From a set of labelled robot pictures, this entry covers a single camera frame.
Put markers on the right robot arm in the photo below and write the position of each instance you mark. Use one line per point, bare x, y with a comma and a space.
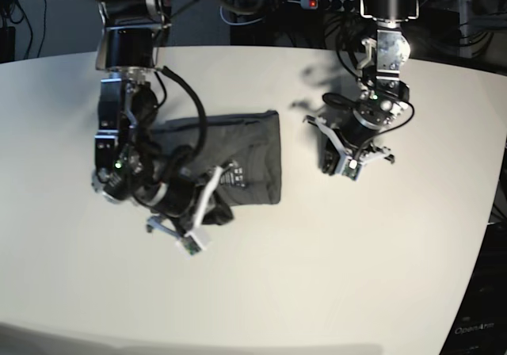
129, 163

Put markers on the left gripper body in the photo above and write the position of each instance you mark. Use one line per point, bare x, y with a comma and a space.
350, 137

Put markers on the dark grey T-shirt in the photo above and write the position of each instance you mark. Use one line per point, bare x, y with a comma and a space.
241, 150

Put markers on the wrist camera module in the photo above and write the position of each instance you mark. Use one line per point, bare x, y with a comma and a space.
194, 242
348, 167

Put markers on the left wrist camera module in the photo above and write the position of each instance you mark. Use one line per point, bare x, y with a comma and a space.
348, 167

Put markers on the aluminium frame profile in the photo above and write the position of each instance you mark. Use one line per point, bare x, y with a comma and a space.
479, 20

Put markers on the black OpenArm base box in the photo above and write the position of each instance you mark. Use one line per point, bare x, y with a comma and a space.
480, 323

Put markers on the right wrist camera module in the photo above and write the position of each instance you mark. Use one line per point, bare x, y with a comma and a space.
194, 242

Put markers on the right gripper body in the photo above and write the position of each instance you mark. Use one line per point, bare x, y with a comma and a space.
174, 203

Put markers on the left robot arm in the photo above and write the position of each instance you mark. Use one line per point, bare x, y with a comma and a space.
377, 56

